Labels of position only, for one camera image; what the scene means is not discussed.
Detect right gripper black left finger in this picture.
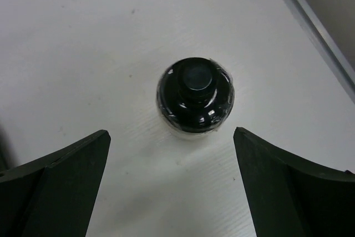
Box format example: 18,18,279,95
1,130,111,236

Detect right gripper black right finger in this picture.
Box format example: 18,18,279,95
234,127,354,236

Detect white grinder with black top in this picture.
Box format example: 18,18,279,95
156,57,235,140

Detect aluminium table edge rail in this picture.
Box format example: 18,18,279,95
285,0,354,89

